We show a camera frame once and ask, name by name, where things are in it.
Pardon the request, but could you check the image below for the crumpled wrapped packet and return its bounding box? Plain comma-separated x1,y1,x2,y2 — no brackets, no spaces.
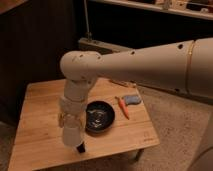
109,80,136,88

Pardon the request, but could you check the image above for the black bowl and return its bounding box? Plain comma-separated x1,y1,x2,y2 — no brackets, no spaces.
86,101,115,133

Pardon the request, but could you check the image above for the wooden table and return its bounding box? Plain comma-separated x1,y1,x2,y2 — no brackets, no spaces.
8,79,159,171

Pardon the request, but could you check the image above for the blue eraser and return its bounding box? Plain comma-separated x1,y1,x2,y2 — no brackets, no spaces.
123,95,141,105

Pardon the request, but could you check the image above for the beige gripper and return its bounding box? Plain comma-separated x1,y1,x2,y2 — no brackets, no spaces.
58,96,87,153

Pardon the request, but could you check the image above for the grey metal bench rail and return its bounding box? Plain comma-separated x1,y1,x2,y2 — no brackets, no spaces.
78,38,130,54

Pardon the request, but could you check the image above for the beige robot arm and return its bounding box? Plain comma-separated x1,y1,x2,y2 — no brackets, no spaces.
60,38,213,148

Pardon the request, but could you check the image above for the orange toy carrot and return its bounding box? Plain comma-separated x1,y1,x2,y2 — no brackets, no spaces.
115,96,130,120

